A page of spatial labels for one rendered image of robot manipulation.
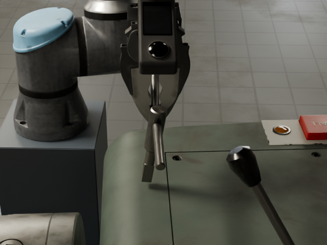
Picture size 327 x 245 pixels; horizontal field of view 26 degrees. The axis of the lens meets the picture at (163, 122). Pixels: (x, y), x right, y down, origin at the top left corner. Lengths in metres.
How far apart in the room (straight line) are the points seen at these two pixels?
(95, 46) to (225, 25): 3.55
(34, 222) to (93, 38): 0.48
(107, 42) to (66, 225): 0.48
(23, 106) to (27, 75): 0.08
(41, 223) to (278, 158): 0.36
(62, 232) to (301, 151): 0.38
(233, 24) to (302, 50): 0.58
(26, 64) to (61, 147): 0.17
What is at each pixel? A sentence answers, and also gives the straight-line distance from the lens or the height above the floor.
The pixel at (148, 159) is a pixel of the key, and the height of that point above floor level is 1.30.
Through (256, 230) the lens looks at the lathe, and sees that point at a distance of 0.92.
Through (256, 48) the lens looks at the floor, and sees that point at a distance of 4.53.
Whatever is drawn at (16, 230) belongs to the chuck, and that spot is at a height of 1.24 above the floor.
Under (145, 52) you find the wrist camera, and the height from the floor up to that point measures 1.48.
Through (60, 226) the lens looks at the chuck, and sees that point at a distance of 0.95.
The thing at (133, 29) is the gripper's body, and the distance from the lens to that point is 0.91.
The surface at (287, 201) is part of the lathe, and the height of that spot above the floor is 1.26.
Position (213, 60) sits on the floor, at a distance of 4.34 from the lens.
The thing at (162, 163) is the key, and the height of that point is 1.36.
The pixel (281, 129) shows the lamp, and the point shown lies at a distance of 1.12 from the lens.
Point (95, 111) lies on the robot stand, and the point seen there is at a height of 1.10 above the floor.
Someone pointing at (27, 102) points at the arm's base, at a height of 1.17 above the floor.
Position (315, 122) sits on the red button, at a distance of 1.14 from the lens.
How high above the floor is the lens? 1.82
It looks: 30 degrees down
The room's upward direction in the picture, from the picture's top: straight up
